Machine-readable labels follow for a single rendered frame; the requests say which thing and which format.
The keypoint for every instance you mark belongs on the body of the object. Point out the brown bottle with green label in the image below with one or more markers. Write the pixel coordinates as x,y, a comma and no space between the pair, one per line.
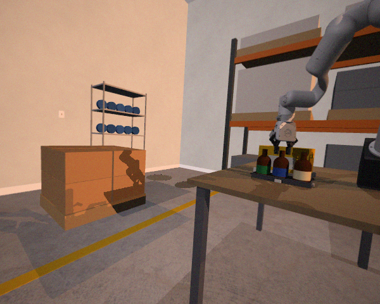
263,164

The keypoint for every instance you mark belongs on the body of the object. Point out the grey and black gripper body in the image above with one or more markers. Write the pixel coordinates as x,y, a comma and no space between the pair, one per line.
285,130

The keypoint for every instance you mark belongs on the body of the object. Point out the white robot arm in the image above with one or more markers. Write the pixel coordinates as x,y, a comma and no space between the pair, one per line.
338,34

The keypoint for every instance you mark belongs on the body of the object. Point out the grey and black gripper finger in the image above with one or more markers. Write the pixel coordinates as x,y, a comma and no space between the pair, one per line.
275,143
289,146

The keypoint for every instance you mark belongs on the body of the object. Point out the brown glass bottle with cream label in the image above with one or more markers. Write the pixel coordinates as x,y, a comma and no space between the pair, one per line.
302,169

